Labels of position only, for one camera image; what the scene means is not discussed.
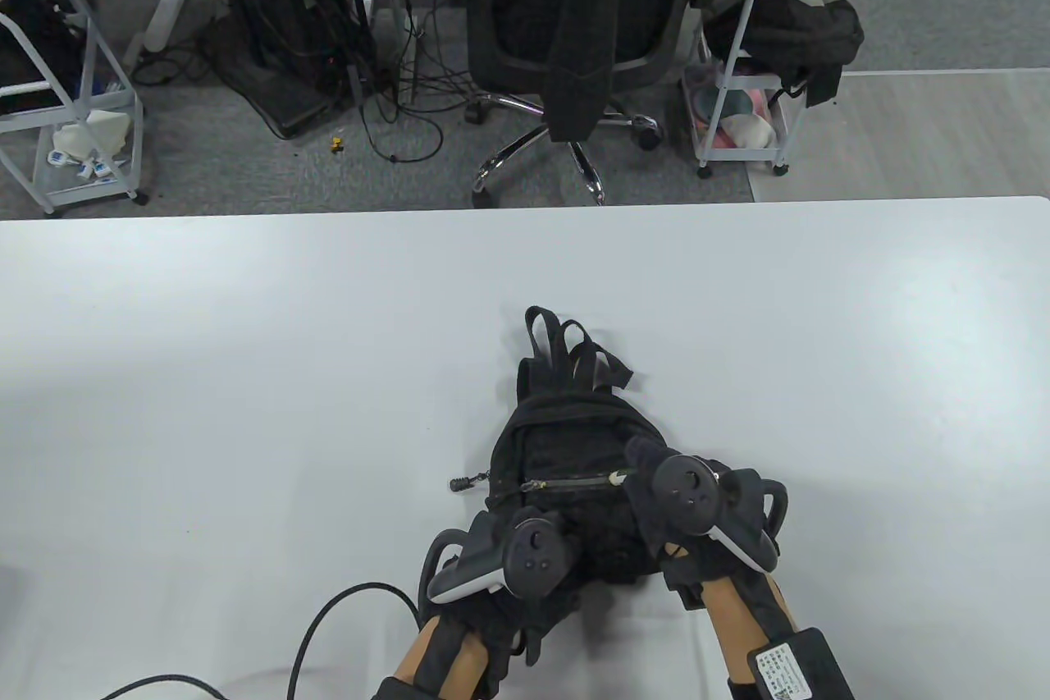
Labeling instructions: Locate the person's left hand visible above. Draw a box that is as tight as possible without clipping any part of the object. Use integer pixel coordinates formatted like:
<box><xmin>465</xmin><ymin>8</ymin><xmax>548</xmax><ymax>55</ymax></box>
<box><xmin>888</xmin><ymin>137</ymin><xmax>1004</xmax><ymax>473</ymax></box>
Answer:
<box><xmin>443</xmin><ymin>510</ymin><xmax>586</xmax><ymax>666</ymax></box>

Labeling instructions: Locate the person's right hand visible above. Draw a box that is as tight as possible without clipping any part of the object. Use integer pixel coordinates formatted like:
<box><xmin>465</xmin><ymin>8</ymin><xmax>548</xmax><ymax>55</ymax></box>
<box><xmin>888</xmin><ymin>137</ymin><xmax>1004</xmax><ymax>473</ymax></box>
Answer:
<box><xmin>623</xmin><ymin>437</ymin><xmax>791</xmax><ymax>611</ymax></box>

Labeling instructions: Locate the black round tracking controller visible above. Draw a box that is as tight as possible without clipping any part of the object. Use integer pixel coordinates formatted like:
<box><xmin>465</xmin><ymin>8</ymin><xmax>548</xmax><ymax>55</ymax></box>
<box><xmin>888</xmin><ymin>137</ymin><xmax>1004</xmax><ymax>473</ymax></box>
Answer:
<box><xmin>651</xmin><ymin>453</ymin><xmax>791</xmax><ymax>574</ymax></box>
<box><xmin>424</xmin><ymin>510</ymin><xmax>568</xmax><ymax>606</ymax></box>

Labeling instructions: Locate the black corduroy backpack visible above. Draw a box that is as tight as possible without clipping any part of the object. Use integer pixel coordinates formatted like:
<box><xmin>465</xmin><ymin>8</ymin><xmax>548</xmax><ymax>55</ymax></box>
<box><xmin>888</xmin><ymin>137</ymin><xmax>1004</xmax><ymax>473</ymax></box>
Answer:
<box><xmin>447</xmin><ymin>305</ymin><xmax>682</xmax><ymax>588</ymax></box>

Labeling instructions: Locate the person's left forearm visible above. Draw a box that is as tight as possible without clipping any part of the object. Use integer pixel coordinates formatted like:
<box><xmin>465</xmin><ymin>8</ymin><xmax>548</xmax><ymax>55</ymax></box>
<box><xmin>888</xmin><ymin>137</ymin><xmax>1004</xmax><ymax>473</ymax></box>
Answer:
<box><xmin>394</xmin><ymin>618</ymin><xmax>495</xmax><ymax>700</ymax></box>

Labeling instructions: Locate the person's right forearm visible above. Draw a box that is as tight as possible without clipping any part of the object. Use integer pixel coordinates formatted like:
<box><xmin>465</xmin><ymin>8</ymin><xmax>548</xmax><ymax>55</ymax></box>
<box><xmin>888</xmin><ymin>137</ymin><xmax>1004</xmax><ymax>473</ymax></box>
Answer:
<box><xmin>704</xmin><ymin>569</ymin><xmax>801</xmax><ymax>681</ymax></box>

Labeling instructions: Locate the black wrist-mounted box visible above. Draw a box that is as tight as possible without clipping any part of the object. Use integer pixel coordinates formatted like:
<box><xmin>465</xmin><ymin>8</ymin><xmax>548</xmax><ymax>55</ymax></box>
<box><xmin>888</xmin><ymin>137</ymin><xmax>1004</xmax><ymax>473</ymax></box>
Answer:
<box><xmin>372</xmin><ymin>675</ymin><xmax>445</xmax><ymax>700</ymax></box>
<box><xmin>728</xmin><ymin>627</ymin><xmax>855</xmax><ymax>700</ymax></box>

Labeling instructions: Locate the white plush item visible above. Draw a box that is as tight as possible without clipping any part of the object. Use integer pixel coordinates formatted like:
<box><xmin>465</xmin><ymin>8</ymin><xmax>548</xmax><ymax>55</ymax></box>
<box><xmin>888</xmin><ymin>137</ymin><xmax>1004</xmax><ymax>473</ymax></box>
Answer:
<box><xmin>720</xmin><ymin>113</ymin><xmax>777</xmax><ymax>150</ymax></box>

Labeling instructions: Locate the teal bowl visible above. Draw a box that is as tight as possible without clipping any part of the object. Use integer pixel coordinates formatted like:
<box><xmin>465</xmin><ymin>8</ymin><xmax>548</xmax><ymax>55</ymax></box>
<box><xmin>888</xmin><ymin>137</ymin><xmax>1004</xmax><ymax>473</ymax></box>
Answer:
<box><xmin>696</xmin><ymin>87</ymin><xmax>752</xmax><ymax>124</ymax></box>

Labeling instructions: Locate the pink cloth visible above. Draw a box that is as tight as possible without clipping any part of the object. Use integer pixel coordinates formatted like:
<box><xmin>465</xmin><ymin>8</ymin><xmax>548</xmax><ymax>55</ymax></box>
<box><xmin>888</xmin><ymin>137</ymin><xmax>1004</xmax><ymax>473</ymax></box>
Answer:
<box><xmin>709</xmin><ymin>87</ymin><xmax>782</xmax><ymax>152</ymax></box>

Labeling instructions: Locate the white rolling cart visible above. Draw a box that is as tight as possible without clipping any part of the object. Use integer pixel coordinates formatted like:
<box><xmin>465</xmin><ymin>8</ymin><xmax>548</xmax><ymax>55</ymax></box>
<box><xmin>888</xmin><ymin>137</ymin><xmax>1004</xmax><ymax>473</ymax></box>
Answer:
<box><xmin>682</xmin><ymin>0</ymin><xmax>793</xmax><ymax>180</ymax></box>

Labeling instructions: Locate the black bag on cart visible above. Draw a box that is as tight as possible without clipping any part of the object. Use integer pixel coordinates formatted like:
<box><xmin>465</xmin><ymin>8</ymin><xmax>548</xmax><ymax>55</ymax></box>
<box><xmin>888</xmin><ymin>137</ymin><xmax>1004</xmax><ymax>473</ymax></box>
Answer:
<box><xmin>705</xmin><ymin>0</ymin><xmax>866</xmax><ymax>108</ymax></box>

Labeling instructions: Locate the white crumpled bag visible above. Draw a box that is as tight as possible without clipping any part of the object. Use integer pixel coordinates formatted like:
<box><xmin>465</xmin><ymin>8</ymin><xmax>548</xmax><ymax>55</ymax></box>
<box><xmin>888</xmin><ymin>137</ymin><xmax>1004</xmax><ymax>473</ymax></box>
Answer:
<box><xmin>52</xmin><ymin>109</ymin><xmax>133</xmax><ymax>160</ymax></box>

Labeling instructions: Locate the black bag in rack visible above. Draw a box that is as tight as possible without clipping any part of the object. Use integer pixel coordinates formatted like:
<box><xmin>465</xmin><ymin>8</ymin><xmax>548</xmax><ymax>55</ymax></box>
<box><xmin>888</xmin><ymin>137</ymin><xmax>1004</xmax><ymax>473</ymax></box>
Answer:
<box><xmin>0</xmin><ymin>0</ymin><xmax>88</xmax><ymax>118</ymax></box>

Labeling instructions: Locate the black braided cable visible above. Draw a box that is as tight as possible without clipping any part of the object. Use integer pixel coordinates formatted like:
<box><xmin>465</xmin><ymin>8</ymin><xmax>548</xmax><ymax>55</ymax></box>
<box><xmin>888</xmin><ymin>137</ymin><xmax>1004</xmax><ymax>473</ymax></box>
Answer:
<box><xmin>98</xmin><ymin>583</ymin><xmax>424</xmax><ymax>700</ymax></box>

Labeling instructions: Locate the black floor cable bundle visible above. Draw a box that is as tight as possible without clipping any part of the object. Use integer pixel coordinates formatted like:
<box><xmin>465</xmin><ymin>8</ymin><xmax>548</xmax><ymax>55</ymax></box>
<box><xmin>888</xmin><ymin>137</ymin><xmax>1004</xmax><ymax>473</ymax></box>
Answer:
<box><xmin>361</xmin><ymin>0</ymin><xmax>473</xmax><ymax>164</ymax></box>

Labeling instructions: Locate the white metal wire rack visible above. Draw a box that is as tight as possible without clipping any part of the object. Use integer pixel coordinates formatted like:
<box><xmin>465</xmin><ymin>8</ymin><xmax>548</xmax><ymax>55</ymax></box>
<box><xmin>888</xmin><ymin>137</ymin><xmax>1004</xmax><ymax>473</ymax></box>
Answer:
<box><xmin>0</xmin><ymin>0</ymin><xmax>151</xmax><ymax>217</ymax></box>

